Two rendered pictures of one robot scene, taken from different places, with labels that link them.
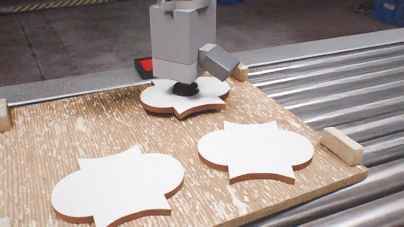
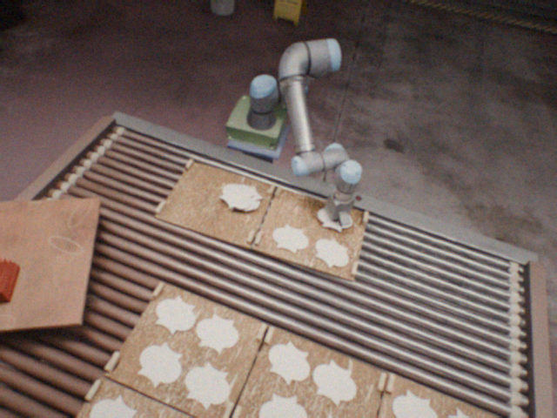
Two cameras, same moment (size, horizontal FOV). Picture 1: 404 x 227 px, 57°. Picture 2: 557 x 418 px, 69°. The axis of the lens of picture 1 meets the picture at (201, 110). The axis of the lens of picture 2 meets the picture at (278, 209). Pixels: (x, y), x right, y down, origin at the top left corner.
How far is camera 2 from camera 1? 1.23 m
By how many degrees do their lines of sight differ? 34
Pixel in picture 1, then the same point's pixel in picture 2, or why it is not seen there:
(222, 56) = (345, 219)
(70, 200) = (277, 235)
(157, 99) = (323, 216)
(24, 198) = (268, 226)
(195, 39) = (338, 210)
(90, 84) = (315, 187)
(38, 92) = (296, 179)
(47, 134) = (285, 207)
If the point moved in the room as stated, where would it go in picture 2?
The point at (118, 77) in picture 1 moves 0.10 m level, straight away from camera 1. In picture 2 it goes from (327, 189) to (336, 176)
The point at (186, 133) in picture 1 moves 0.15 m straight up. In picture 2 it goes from (321, 233) to (328, 211)
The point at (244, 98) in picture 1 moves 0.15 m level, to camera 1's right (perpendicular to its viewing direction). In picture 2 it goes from (353, 232) to (383, 254)
